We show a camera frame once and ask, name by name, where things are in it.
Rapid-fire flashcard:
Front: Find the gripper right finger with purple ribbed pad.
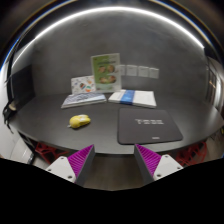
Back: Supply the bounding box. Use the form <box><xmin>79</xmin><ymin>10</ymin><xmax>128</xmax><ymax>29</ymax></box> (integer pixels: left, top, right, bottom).
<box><xmin>133</xmin><ymin>143</ymin><xmax>184</xmax><ymax>186</ymax></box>

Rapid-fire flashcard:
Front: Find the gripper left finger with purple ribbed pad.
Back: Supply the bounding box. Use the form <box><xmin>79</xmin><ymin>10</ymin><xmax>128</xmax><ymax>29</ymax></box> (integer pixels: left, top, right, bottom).
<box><xmin>45</xmin><ymin>143</ymin><xmax>96</xmax><ymax>187</ymax></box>

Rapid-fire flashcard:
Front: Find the black mouse pad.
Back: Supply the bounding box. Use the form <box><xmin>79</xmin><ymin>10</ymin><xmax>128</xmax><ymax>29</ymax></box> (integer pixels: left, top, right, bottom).
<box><xmin>118</xmin><ymin>108</ymin><xmax>183</xmax><ymax>145</ymax></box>

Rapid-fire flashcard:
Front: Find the yellow computer mouse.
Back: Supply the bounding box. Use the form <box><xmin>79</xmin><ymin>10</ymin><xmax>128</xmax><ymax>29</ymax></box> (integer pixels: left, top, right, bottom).
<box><xmin>68</xmin><ymin>115</ymin><xmax>91</xmax><ymax>129</ymax></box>

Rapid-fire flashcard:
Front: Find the red stool left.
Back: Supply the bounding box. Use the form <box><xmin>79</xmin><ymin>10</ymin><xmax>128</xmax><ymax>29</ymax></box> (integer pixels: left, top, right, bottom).
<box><xmin>35</xmin><ymin>143</ymin><xmax>68</xmax><ymax>164</ymax></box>

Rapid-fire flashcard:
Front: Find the red stool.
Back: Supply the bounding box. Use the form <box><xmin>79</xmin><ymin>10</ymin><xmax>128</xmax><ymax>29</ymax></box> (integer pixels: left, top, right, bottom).
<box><xmin>175</xmin><ymin>142</ymin><xmax>207</xmax><ymax>166</ymax></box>
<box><xmin>35</xmin><ymin>143</ymin><xmax>68</xmax><ymax>164</ymax></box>

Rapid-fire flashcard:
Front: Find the red stool right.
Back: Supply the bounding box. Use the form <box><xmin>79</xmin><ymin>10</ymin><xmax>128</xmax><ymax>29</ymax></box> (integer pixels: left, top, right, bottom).
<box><xmin>175</xmin><ymin>142</ymin><xmax>207</xmax><ymax>166</ymax></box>

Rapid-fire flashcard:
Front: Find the white book blue band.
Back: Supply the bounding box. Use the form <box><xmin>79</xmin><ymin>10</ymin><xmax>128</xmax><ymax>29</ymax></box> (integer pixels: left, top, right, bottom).
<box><xmin>108</xmin><ymin>90</ymin><xmax>157</xmax><ymax>108</ymax></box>

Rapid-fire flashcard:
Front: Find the patterned grey book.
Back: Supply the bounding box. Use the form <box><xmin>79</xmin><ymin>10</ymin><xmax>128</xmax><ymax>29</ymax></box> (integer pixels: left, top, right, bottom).
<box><xmin>61</xmin><ymin>92</ymin><xmax>106</xmax><ymax>109</ymax></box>

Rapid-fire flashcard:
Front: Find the white colourful card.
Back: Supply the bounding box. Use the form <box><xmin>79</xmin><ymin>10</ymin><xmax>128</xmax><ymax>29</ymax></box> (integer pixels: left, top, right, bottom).
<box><xmin>71</xmin><ymin>76</ymin><xmax>96</xmax><ymax>94</ymax></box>

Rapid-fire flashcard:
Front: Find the black monitor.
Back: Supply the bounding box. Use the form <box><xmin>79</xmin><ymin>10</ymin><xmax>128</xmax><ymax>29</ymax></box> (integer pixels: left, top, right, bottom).
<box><xmin>12</xmin><ymin>65</ymin><xmax>35</xmax><ymax>111</ymax></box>

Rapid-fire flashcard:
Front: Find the green food poster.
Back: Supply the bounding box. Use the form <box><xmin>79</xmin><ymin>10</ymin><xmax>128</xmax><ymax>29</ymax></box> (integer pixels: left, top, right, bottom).
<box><xmin>91</xmin><ymin>53</ymin><xmax>121</xmax><ymax>93</ymax></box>

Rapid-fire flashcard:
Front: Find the white wall paper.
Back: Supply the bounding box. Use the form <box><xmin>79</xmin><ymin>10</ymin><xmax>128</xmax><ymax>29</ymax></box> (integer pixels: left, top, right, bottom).
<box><xmin>119</xmin><ymin>65</ymin><xmax>126</xmax><ymax>76</ymax></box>
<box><xmin>149</xmin><ymin>68</ymin><xmax>159</xmax><ymax>79</ymax></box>
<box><xmin>138</xmin><ymin>66</ymin><xmax>149</xmax><ymax>77</ymax></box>
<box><xmin>126</xmin><ymin>65</ymin><xmax>137</xmax><ymax>76</ymax></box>

